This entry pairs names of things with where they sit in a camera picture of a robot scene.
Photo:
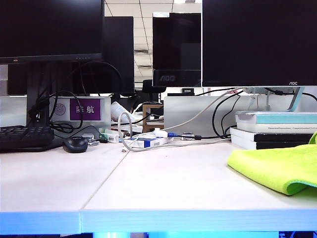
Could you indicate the large AOC monitor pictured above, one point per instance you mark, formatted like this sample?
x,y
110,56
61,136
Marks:
x,y
259,42

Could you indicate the purple name sign plate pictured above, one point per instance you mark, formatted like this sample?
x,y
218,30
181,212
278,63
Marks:
x,y
73,116

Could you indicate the black computer mouse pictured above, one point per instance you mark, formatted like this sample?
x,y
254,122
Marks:
x,y
74,145

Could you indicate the small silver metal connector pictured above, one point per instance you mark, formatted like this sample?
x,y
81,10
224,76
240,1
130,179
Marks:
x,y
188,136

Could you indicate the black book with chipped edge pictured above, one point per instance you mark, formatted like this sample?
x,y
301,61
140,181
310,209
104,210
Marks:
x,y
283,137

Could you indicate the white book with title text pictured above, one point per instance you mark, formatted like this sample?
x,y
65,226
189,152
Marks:
x,y
259,128

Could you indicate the lime green rag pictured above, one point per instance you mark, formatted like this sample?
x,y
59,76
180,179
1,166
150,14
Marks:
x,y
276,166

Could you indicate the small black label holder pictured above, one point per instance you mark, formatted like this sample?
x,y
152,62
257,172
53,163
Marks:
x,y
188,91

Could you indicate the frosted partition panel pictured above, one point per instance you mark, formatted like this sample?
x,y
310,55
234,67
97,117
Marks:
x,y
11,111

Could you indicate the small green and white box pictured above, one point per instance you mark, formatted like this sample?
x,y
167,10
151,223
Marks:
x,y
111,138

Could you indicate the black office chair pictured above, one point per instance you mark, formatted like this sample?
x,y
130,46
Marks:
x,y
147,87

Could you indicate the white paper bottle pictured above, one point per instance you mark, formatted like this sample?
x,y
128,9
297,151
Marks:
x,y
118,109

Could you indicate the small wooden shelf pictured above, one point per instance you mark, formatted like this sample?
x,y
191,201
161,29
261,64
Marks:
x,y
145,119

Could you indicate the blue and white carton box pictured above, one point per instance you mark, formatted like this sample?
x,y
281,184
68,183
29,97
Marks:
x,y
150,143

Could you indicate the silver monitor stand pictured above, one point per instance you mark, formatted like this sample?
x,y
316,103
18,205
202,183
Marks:
x,y
296,99

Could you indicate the black monitor stand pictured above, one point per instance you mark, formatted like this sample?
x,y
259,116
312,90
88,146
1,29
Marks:
x,y
36,86

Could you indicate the silver partition panel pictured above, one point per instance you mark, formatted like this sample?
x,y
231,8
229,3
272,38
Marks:
x,y
182,109

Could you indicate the black monitor with thin bezel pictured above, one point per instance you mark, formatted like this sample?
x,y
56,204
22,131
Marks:
x,y
48,27

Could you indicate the teal book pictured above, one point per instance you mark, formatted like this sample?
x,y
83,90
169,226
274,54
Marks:
x,y
283,119

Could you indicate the white and blue VGA adapter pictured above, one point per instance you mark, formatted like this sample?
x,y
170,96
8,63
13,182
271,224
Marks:
x,y
161,133

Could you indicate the black keyboard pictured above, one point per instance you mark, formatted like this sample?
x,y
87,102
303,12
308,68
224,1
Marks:
x,y
23,138

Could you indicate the pile of papers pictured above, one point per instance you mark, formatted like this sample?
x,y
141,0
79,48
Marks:
x,y
132,129

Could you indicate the small AOC monitor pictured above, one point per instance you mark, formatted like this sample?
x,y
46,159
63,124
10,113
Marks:
x,y
177,44

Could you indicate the dark monitor back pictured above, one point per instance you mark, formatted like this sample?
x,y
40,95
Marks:
x,y
118,49

